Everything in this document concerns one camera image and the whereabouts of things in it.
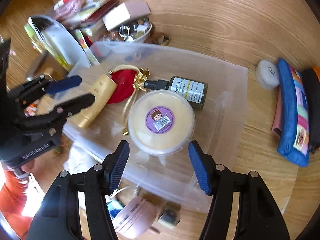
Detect small white cardboard box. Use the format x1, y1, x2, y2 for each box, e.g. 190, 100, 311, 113
103, 1, 151, 31

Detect white drawstring pouch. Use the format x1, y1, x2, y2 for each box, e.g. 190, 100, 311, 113
63, 141, 101, 174

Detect small white round container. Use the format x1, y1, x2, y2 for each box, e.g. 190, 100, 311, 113
255, 60, 280, 90

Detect white bowl of trinkets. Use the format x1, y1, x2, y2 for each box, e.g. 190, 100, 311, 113
103, 17, 152, 43

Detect fruit pattern box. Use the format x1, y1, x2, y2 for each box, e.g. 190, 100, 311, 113
73, 29, 100, 66

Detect red velvet gift pouch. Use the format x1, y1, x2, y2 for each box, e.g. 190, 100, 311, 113
107, 64, 150, 135

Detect gold sunscreen bottle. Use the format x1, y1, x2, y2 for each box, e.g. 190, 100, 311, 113
72, 74, 117, 129

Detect pink flat wallet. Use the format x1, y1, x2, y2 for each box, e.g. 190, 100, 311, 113
272, 89, 282, 137

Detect blue patchwork zip pouch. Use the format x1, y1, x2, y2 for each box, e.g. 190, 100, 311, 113
277, 58, 310, 167

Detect round clear tub yellow contents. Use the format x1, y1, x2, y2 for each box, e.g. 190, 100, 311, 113
128, 90, 196, 155

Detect person's left hand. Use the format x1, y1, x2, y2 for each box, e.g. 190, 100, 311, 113
4, 158, 36, 181

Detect brown ceramic mug with lid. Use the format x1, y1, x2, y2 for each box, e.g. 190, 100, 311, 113
25, 51, 68, 81

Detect dark green spray bottle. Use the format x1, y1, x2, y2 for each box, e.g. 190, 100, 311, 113
144, 76, 208, 110

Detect black orange round case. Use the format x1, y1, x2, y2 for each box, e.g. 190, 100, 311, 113
301, 66, 320, 152

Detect stack of books and packets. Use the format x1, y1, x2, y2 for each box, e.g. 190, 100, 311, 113
46, 0, 119, 30

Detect pink round case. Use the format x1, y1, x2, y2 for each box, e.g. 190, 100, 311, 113
112, 196, 157, 239

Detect clear plastic storage bin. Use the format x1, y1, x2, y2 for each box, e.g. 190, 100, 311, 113
56, 42, 248, 213

